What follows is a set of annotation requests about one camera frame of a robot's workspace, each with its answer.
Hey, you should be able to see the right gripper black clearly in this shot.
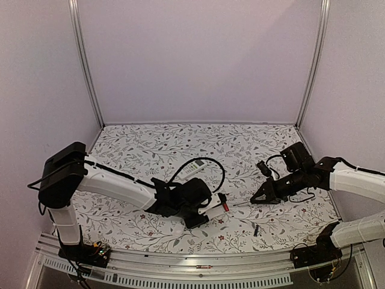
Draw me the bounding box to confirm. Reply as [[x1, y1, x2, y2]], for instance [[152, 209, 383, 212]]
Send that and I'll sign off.
[[250, 169, 306, 205]]

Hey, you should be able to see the white battery cover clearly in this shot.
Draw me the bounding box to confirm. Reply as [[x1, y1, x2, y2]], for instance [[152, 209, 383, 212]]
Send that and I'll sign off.
[[170, 223, 185, 237]]

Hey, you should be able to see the purple AA battery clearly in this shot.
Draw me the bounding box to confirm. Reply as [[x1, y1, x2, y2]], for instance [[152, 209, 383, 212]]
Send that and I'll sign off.
[[253, 225, 259, 237]]

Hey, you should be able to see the white remote with buttons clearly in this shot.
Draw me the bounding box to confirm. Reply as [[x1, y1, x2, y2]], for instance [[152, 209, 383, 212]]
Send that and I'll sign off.
[[178, 160, 208, 180]]

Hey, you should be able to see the red gold AA battery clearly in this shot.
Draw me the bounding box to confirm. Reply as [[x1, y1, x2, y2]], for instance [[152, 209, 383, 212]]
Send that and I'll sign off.
[[196, 265, 212, 269]]

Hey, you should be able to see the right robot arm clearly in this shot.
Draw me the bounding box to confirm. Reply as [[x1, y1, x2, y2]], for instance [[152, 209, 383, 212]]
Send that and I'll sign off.
[[250, 142, 384, 263]]

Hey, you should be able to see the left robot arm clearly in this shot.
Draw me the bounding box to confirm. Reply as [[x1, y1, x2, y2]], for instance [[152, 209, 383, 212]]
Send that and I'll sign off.
[[27, 141, 217, 261]]

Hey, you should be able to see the floral table mat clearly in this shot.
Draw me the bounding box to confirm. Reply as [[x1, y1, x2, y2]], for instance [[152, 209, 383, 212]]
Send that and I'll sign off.
[[73, 124, 337, 254]]

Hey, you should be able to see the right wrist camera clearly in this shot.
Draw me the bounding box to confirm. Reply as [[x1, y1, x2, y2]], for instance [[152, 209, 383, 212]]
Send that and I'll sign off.
[[256, 161, 272, 178]]

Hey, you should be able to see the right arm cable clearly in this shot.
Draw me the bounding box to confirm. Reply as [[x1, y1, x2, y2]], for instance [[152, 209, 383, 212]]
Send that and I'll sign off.
[[266, 154, 286, 181]]

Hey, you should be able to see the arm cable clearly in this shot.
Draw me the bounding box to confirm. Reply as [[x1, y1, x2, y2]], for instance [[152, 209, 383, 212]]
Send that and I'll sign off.
[[167, 156, 226, 195], [266, 154, 286, 181]]

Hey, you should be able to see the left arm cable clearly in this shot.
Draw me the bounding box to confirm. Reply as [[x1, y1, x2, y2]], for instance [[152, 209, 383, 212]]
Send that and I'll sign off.
[[167, 156, 226, 195]]

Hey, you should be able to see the aluminium front rail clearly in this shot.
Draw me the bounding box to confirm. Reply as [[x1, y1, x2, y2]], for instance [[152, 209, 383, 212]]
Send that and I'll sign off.
[[25, 234, 380, 288]]

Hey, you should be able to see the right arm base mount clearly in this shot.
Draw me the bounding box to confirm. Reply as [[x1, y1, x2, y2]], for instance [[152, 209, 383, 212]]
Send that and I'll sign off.
[[290, 222, 342, 283]]

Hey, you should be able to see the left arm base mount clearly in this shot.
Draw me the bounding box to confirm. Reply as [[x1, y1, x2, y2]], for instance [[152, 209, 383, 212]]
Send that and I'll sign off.
[[57, 225, 111, 268]]

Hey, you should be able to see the left aluminium frame post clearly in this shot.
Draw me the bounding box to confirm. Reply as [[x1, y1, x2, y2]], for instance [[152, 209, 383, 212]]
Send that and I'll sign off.
[[68, 0, 105, 129]]

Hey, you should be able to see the aluminium frame post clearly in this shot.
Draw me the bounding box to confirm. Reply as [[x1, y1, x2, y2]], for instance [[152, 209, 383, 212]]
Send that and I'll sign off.
[[295, 0, 330, 130], [68, 0, 105, 129]]

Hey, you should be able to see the right aluminium frame post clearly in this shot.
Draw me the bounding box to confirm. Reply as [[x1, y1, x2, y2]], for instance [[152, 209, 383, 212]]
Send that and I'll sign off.
[[295, 0, 330, 130]]

